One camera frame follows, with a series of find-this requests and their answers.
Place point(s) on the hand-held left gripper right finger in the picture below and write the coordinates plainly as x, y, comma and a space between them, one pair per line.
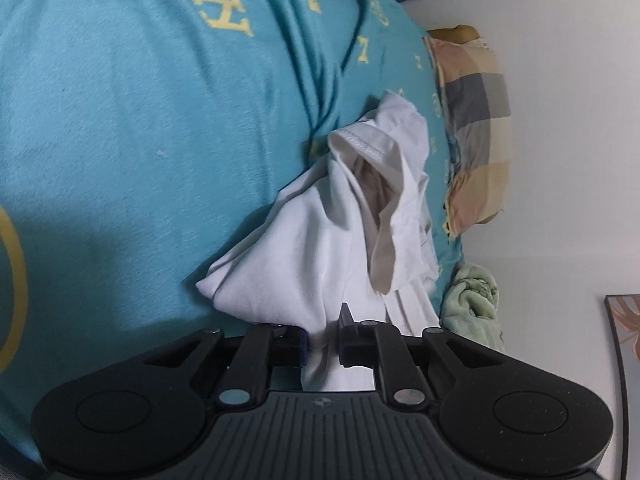
345, 346

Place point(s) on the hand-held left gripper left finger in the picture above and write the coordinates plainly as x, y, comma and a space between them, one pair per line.
301, 347

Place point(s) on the white t-shirt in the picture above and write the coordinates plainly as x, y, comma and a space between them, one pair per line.
310, 240

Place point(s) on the green printed fleece blanket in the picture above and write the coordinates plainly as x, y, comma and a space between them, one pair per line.
470, 300

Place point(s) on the plaid pillow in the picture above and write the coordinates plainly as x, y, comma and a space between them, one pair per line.
475, 110

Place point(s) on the teal bed sheet, yellow print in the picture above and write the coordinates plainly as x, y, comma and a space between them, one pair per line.
125, 135

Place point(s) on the mustard yellow cushion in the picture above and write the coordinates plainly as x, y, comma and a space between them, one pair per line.
457, 32

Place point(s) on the framed leaf wall picture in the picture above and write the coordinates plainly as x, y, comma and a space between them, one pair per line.
627, 340

